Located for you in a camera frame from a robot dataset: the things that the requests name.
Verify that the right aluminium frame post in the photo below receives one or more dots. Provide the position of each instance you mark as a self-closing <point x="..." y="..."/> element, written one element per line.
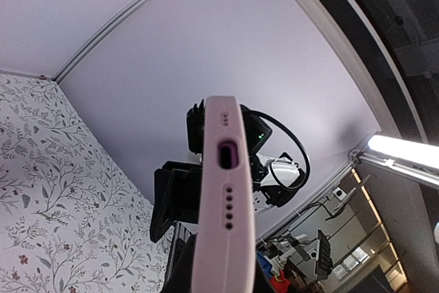
<point x="92" y="42"/>

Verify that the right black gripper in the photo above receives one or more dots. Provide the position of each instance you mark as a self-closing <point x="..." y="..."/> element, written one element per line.
<point x="177" y="185"/>

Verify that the ceiling light strip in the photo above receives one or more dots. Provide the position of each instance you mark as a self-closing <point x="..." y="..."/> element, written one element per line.
<point x="414" y="153"/>

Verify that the phone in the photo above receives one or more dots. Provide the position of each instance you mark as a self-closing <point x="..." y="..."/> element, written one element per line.
<point x="224" y="257"/>

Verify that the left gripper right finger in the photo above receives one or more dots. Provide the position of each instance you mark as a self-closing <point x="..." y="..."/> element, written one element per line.
<point x="261" y="284"/>

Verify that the floral patterned table mat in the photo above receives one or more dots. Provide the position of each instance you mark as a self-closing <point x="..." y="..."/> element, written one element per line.
<point x="71" y="220"/>

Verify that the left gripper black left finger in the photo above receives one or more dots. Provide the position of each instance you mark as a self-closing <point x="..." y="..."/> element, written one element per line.
<point x="180" y="279"/>

